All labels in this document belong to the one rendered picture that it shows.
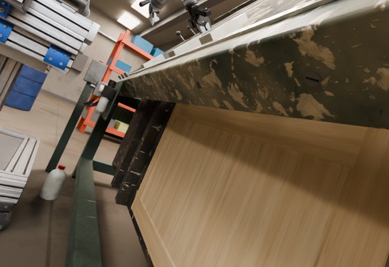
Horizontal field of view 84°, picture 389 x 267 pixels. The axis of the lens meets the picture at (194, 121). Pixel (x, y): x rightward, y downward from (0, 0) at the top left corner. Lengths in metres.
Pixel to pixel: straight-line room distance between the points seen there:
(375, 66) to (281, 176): 0.32
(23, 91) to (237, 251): 4.10
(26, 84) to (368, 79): 4.29
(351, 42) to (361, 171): 0.25
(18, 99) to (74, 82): 5.89
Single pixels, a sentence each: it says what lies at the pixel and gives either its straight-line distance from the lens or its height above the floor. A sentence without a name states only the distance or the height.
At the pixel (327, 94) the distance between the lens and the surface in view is 0.26.
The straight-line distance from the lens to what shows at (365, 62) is 0.23.
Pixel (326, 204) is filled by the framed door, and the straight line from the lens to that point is 0.44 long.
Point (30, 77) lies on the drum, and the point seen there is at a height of 0.54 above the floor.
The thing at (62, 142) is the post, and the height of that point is 0.25.
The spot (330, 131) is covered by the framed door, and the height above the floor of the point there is 0.78.
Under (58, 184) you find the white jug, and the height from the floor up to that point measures 0.10.
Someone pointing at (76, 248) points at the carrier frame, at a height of 0.18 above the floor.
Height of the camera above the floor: 0.68
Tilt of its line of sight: 4 degrees up
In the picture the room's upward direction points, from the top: 23 degrees clockwise
